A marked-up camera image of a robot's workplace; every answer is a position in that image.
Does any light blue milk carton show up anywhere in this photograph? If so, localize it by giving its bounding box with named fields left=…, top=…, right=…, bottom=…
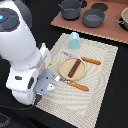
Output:
left=69, top=32, right=80, bottom=49

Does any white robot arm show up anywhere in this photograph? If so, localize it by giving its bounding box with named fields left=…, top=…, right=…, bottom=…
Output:
left=0, top=0, right=54, bottom=105

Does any round wooden plate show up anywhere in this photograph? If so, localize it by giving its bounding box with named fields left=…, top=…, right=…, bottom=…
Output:
left=59, top=57, right=86, bottom=80

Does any beige woven placemat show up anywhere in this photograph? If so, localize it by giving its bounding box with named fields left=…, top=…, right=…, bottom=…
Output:
left=37, top=33, right=118, bottom=128

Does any brown stove board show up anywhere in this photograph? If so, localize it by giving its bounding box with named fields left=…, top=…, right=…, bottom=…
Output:
left=51, top=0, right=128, bottom=43

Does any beige bowl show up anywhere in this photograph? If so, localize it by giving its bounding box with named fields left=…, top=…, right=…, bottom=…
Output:
left=121, top=7, right=128, bottom=30

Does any fork with wooden handle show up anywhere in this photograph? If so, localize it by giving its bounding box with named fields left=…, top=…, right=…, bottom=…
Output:
left=51, top=74, right=89, bottom=91

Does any knife with wooden handle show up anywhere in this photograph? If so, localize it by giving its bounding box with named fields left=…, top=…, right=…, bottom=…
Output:
left=62, top=51, right=101, bottom=65

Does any grey saucepan with handle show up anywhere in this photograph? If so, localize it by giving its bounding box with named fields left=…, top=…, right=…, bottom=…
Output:
left=82, top=8, right=125, bottom=29

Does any grey pot with handles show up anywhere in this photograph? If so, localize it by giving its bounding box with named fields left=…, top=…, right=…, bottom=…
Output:
left=59, top=0, right=82, bottom=20

